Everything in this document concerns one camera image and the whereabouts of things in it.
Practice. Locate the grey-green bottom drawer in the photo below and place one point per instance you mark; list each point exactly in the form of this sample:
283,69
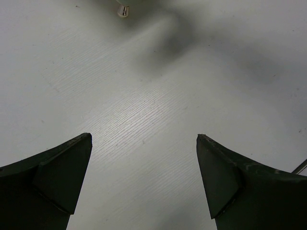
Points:
123,8

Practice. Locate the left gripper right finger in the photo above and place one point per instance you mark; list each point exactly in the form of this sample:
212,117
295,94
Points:
243,194

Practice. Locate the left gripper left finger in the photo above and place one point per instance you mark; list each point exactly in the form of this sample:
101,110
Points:
41,192

